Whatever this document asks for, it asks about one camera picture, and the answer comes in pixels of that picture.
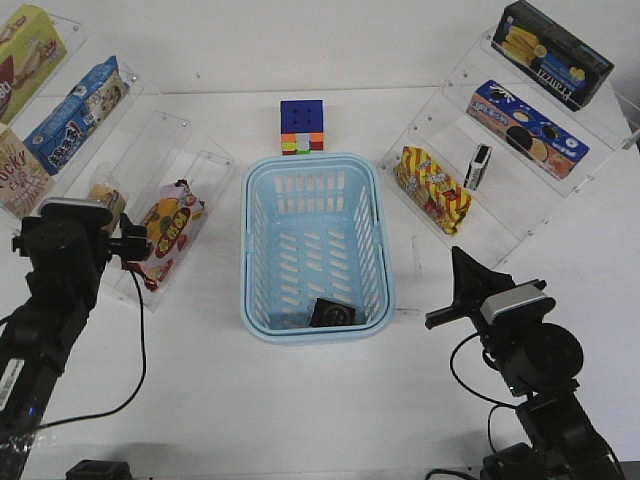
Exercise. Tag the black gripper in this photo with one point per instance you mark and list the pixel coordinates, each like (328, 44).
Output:
(76, 238)
(473, 284)

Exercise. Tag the bread slice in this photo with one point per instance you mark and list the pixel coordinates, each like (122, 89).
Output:
(113, 199)

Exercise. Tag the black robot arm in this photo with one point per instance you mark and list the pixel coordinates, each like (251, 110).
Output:
(38, 337)
(539, 362)

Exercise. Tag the black white tissue pack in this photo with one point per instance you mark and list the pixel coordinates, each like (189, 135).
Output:
(477, 167)

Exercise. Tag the light blue plastic basket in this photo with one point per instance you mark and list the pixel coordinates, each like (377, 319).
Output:
(313, 226)

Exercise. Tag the pink floral snack bag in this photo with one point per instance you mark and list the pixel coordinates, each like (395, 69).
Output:
(172, 224)

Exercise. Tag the left clear acrylic shelf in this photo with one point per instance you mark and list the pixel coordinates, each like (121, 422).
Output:
(140, 147)

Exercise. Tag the clear acrylic shelf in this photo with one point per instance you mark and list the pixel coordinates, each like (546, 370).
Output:
(515, 196)
(140, 147)

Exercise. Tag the red yellow striped snack bag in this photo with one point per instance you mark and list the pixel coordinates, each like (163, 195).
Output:
(432, 189)

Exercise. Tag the beige Pocky box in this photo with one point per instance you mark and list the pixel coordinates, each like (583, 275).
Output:
(24, 181)

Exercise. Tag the right clear acrylic shelf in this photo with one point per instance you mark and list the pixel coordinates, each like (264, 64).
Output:
(515, 196)

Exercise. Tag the blue sandwich cookie box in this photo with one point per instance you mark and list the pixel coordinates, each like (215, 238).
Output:
(527, 130)

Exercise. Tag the multicolour puzzle cube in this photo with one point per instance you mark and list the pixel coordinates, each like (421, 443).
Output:
(301, 126)

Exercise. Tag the yellow-green biscuit box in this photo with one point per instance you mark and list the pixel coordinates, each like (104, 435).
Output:
(31, 49)

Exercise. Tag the black Franzzi biscuit box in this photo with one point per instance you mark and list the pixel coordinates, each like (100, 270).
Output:
(561, 63)

